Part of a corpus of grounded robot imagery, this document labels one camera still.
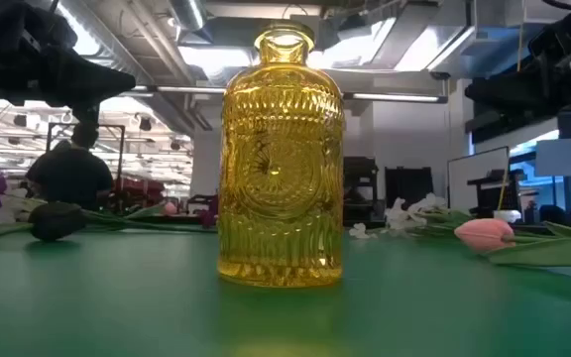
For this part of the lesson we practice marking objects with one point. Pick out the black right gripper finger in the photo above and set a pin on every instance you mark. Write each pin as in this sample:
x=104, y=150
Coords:
x=513, y=94

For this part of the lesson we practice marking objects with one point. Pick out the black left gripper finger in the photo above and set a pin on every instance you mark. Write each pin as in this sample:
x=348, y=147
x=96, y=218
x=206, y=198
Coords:
x=82, y=82
x=86, y=113

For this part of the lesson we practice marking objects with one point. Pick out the dark purple artificial tulip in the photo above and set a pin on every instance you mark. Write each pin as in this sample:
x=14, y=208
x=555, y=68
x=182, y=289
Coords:
x=55, y=220

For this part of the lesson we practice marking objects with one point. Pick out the white artificial flower bunch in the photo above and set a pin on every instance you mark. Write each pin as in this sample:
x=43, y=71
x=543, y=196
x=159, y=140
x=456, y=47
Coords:
x=404, y=213
x=10, y=208

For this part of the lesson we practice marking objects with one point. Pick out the yellow embossed glass vase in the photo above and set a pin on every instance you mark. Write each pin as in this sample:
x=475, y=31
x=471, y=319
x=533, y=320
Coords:
x=280, y=173

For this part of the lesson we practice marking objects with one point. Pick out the person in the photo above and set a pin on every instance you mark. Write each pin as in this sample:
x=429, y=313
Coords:
x=70, y=173

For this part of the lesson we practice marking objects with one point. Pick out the white sign board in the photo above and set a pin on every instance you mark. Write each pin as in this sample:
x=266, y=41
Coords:
x=563, y=156

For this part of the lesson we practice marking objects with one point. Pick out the white whiteboard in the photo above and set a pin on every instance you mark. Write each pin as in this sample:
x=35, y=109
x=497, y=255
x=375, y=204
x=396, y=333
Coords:
x=479, y=178

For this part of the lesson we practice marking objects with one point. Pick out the yellow pole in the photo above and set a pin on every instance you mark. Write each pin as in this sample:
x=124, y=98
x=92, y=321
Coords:
x=503, y=191

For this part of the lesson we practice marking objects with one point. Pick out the black equipment stand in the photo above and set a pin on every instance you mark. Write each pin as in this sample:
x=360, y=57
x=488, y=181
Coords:
x=493, y=191

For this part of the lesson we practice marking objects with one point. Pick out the long ceiling light bar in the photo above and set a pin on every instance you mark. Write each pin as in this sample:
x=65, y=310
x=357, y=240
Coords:
x=394, y=97
x=191, y=89

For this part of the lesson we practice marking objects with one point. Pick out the black cabinet with monitor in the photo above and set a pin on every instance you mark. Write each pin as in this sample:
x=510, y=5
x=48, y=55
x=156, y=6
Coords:
x=360, y=183

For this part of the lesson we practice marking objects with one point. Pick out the green table mat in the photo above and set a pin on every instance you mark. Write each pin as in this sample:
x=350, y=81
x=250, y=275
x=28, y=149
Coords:
x=117, y=307

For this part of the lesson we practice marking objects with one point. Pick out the round silver ventilation duct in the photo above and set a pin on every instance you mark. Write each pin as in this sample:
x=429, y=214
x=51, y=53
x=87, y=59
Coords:
x=186, y=12

